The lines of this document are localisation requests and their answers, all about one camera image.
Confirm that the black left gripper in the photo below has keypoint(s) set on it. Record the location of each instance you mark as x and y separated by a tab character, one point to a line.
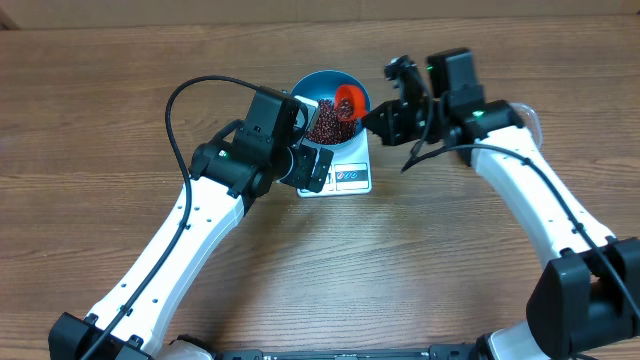
302	177

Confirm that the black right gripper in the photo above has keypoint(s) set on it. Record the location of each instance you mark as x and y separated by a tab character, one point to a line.
397	114

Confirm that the red plastic measuring scoop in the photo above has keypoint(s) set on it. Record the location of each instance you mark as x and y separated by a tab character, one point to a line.
350	103

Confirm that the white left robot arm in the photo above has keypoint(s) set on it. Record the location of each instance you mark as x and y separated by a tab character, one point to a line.
131	321

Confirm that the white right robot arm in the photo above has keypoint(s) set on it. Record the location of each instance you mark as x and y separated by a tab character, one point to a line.
588	294

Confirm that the white digital kitchen scale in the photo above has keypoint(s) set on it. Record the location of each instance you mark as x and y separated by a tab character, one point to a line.
350	169

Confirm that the red beans in bowl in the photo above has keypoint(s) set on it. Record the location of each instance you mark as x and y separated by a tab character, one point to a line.
331	126

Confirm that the teal plastic bowl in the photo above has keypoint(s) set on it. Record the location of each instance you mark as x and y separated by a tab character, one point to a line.
323	85

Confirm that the clear plastic bean container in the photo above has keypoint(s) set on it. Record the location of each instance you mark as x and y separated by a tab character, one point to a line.
531	120

